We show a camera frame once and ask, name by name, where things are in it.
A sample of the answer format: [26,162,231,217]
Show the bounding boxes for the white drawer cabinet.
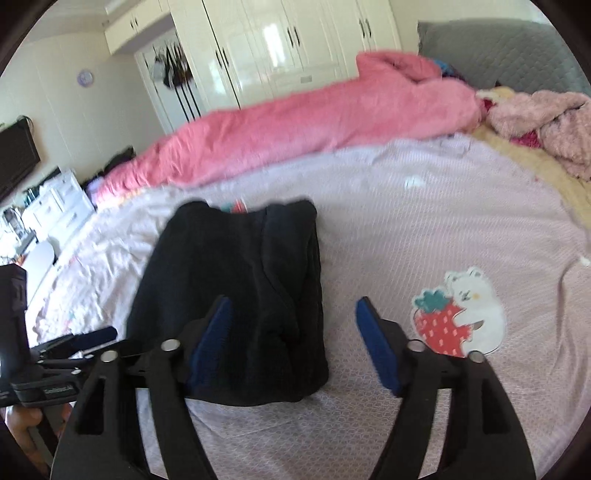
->
[23,170,94,249]

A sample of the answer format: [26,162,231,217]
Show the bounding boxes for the grey quilted headboard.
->
[418,19,590,95]

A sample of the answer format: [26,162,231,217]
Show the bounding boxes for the left hand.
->
[5,405,49,475]

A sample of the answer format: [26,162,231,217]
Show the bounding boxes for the white door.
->
[134,29,204,134]

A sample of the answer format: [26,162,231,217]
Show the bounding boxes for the white wardrobe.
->
[105,0,401,111]

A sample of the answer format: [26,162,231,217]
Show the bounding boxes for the dark clothes pile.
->
[81,146,136,190]

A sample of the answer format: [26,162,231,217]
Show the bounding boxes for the lilac printed bed sheet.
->
[26,135,590,479]

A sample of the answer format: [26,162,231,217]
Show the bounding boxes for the black wall television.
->
[0,116,40,201]

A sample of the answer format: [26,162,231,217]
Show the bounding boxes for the black sweater with orange patches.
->
[125,200,329,407]

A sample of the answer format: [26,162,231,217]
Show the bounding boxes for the hanging bags on door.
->
[150,43,192,90]

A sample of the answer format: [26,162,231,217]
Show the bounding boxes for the pink fluffy duvet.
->
[93,50,485,208]

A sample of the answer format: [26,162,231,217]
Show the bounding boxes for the purple wall clock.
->
[76,69,94,88]

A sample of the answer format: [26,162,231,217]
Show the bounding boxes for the pink fuzzy garment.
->
[487,90,590,181]

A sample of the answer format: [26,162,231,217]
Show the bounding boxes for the yellow blanket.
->
[473,87,590,227]

